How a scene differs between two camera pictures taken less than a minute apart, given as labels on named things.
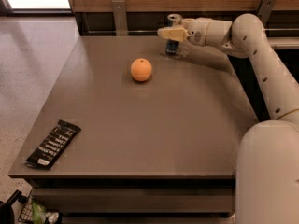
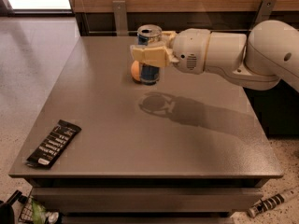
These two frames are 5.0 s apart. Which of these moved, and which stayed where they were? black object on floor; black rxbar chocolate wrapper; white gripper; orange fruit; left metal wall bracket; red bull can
Moved: white gripper; red bull can
Stayed: black object on floor; orange fruit; black rxbar chocolate wrapper; left metal wall bracket
